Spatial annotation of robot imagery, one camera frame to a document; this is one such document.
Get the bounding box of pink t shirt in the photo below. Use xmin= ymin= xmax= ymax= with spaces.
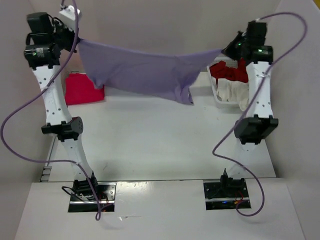
xmin=65 ymin=73 xmax=105 ymax=106

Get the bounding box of lavender t shirt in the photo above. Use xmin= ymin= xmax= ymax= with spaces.
xmin=78 ymin=39 xmax=222 ymax=105

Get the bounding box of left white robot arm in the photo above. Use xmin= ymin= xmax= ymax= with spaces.
xmin=24 ymin=12 xmax=100 ymax=201

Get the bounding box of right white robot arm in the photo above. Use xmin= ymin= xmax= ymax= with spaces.
xmin=222 ymin=21 xmax=279 ymax=152

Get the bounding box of white plastic laundry basket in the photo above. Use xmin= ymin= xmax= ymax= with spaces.
xmin=206 ymin=55 xmax=249 ymax=111

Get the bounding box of dark red t shirt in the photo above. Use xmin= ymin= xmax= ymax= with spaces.
xmin=209 ymin=58 xmax=249 ymax=84

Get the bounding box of cream white t shirt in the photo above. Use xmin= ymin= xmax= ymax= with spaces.
xmin=215 ymin=78 xmax=249 ymax=111

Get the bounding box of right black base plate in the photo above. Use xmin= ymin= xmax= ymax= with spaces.
xmin=203 ymin=181 xmax=251 ymax=211

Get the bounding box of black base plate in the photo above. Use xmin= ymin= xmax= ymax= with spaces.
xmin=203 ymin=181 xmax=251 ymax=211
xmin=64 ymin=182 xmax=117 ymax=213

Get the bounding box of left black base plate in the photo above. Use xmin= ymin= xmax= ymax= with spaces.
xmin=64 ymin=182 xmax=117 ymax=213

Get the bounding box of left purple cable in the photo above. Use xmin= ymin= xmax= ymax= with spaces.
xmin=0 ymin=0 xmax=104 ymax=221

